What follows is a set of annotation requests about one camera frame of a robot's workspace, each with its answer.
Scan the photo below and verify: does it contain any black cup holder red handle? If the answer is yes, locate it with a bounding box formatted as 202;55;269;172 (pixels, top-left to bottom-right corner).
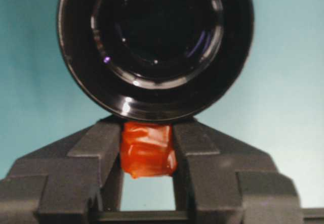
57;0;255;180

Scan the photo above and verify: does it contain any blue-green table cloth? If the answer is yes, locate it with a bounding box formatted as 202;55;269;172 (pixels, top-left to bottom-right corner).
0;0;324;211

